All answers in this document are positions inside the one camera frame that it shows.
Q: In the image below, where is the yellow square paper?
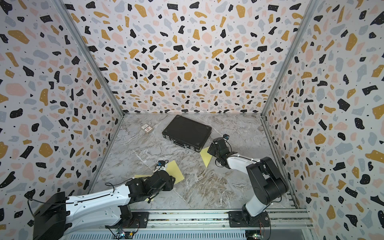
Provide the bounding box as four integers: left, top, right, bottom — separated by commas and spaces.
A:
134, 175, 152, 179
200, 147, 213, 168
166, 161, 185, 184

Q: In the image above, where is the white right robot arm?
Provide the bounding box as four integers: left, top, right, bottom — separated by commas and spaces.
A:
208, 137, 289, 221

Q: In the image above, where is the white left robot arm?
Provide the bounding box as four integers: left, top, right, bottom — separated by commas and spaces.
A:
33, 170, 176, 240

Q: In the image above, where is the black hard carrying case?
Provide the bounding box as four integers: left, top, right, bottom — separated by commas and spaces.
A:
162, 115, 212, 153

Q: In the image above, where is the playing card box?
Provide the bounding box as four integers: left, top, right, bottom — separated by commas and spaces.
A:
141, 124, 153, 134

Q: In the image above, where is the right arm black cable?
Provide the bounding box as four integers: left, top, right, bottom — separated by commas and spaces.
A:
214, 155, 262, 169

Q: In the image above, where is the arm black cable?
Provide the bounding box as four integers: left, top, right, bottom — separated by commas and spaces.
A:
26, 181, 133, 211
214, 155, 262, 169

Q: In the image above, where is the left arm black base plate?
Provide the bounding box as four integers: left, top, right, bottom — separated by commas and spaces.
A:
106, 212, 150, 229

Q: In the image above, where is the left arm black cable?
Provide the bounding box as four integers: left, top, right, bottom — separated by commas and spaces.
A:
26, 181, 133, 211

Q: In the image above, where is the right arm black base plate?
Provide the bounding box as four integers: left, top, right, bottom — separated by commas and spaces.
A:
228, 211, 271, 228

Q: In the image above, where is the aluminium mounting rail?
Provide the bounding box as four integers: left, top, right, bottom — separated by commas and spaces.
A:
63, 209, 317, 240

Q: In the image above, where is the aluminium corner post right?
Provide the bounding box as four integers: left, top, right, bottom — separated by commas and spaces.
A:
261, 0, 319, 119

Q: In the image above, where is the aluminium corner post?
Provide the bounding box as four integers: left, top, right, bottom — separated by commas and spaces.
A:
52, 0, 124, 118
261, 0, 319, 119

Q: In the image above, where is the aluminium corner post left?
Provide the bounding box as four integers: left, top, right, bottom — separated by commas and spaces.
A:
52, 0, 124, 118

